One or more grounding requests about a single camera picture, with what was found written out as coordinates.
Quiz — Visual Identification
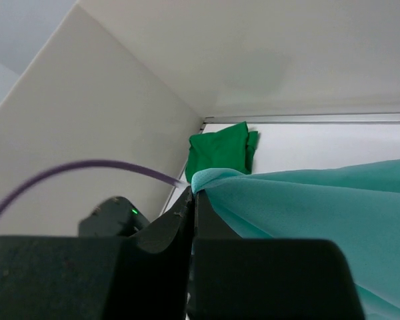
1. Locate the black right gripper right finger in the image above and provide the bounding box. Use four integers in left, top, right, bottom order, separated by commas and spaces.
187, 192, 365, 319

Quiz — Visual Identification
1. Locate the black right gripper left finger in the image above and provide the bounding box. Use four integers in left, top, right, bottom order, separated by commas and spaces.
0, 189, 193, 319

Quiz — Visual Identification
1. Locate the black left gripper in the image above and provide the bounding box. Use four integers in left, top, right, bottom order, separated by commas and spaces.
78, 196, 150, 237

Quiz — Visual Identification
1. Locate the teal t shirt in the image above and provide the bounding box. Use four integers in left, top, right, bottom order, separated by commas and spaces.
191, 159, 400, 319

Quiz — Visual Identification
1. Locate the green folded t shirt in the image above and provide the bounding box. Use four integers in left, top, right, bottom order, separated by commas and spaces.
185, 122, 259, 182

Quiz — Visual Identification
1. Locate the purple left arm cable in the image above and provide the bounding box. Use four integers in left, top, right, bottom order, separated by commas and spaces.
0, 159, 187, 234

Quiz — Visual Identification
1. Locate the aluminium rail frame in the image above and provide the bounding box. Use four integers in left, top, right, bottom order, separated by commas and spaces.
200, 113, 400, 132

